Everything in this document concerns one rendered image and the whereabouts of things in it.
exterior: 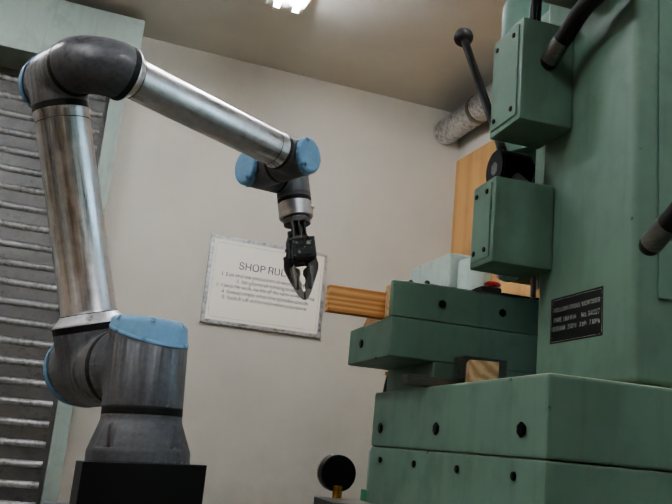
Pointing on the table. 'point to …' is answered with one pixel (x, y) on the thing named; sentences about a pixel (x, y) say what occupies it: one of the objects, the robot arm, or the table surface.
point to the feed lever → (499, 165)
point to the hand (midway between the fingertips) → (304, 295)
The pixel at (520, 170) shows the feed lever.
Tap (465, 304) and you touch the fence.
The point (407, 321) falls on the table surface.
